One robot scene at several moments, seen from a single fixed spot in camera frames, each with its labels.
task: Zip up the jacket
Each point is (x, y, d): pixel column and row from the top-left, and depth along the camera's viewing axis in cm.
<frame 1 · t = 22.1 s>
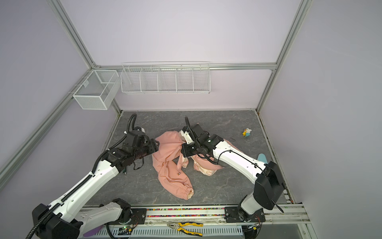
left hand: (155, 146, 78), fingers open
right hand: (181, 152, 78), fingers closed
pink Snoopy zip jacket: (166, 156, 85), point 12 cm above the table

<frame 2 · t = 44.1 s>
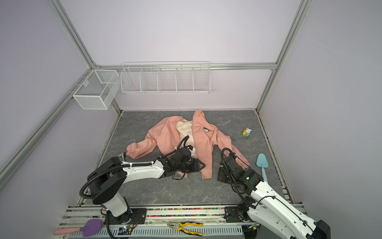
left hand: (203, 169, 82), fingers open
right hand: (222, 174, 78), fingers open
pink Snoopy zip jacket: (193, 141, 98), point 6 cm above the table

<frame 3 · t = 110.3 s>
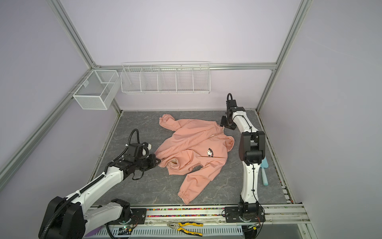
left hand: (160, 162, 84), fingers closed
right hand: (226, 126, 102), fingers open
pink Snoopy zip jacket: (196, 143, 98), point 5 cm above the table

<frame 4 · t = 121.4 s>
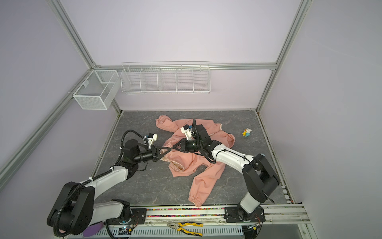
left hand: (170, 152, 77), fingers closed
right hand: (172, 148, 79), fingers closed
pink Snoopy zip jacket: (181, 161, 85), point 9 cm above the table

